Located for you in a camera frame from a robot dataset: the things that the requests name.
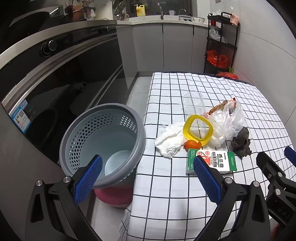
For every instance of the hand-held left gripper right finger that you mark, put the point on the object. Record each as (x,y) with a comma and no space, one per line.
(207,178)

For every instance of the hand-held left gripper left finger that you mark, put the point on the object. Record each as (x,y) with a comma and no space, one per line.
(89,178)

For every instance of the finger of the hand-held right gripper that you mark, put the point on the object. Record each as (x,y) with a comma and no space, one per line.
(269,163)
(291,155)

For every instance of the green and white medicine box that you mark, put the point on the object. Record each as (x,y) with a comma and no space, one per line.
(222,160)

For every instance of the grey perforated waste basket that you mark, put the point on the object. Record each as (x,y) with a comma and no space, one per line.
(76,129)

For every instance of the pink round stool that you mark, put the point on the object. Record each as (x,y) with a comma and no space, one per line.
(113,197)

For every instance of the white paper bowl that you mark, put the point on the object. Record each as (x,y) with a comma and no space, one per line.
(118,162)

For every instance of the dark grey crumpled cloth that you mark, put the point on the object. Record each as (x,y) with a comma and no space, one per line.
(241,143)

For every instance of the orange candy wrapper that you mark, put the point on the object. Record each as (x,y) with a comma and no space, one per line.
(190,144)

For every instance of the white crumpled tissue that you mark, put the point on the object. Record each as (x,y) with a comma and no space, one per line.
(168,141)

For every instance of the clear plastic bag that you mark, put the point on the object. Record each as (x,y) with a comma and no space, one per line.
(226,122)

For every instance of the brown snack wrapper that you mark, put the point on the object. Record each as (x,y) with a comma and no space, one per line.
(216,108)

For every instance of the clear plastic cup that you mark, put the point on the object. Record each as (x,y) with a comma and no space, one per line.
(194,106)

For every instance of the blue energy label sticker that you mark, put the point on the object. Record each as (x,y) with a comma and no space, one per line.
(19,118)

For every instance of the white checked tablecloth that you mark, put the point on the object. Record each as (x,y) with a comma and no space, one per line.
(173,92)

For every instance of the black built-in oven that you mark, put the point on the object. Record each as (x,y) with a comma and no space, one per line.
(69,81)

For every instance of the red plastic bag on rack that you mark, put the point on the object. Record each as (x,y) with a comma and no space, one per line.
(217,59)

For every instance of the black oven knob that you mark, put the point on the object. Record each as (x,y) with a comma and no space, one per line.
(49,47)

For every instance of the crumpled clear bag on rack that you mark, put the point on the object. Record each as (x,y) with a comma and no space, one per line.
(216,34)

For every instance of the black metal rack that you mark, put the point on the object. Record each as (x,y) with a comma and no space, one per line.
(209,34)

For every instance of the grey kitchen cabinet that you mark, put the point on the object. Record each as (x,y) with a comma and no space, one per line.
(150,46)

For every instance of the pink checked cloth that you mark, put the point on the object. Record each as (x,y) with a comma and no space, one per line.
(234,19)

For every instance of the steel sink bowl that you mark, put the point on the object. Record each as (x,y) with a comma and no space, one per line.
(192,19)

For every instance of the copper pot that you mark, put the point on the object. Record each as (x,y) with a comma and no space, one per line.
(76,14)

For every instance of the dish rack with lids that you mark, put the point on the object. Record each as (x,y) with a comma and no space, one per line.
(122,16)

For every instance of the small chrome faucet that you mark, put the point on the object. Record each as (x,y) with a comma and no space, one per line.
(182,11)

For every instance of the tall chrome faucet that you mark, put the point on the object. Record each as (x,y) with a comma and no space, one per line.
(161,10)

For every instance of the yellow detergent bottle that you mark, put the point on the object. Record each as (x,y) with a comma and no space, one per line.
(140,11)

